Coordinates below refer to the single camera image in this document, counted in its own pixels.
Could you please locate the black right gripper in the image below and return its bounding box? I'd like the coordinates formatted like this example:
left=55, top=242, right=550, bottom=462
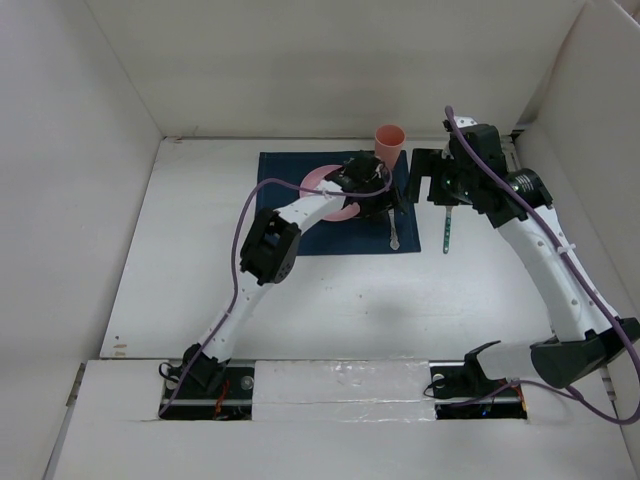
left=405, top=147, right=477, bottom=205

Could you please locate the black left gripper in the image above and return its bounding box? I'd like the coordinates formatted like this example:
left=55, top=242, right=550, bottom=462
left=357, top=172, right=405, bottom=223

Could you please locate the pink plastic cup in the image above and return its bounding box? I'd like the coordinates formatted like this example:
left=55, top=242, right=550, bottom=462
left=374, top=124, right=406, bottom=170

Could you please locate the dark blue cloth placemat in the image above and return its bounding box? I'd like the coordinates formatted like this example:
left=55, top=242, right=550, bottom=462
left=257, top=151, right=421, bottom=256

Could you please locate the pink plastic plate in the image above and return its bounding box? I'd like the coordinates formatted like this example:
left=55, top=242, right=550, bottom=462
left=300, top=165, right=360, bottom=222

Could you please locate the fork with green handle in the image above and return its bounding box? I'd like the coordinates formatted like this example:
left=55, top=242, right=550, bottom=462
left=442, top=205, right=454, bottom=255

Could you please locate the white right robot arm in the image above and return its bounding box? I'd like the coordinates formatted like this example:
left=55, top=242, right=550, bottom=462
left=408, top=117, right=639, bottom=398

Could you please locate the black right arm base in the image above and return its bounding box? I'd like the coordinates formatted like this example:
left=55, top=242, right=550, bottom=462
left=423, top=341, right=528, bottom=420

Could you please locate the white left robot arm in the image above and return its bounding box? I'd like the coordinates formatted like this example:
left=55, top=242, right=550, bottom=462
left=179, top=151, right=399, bottom=397

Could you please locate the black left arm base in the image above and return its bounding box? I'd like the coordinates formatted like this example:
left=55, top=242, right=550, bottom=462
left=158, top=360, right=255, bottom=421

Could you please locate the aluminium rail front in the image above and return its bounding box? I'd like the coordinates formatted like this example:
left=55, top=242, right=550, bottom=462
left=164, top=357, right=526, bottom=401

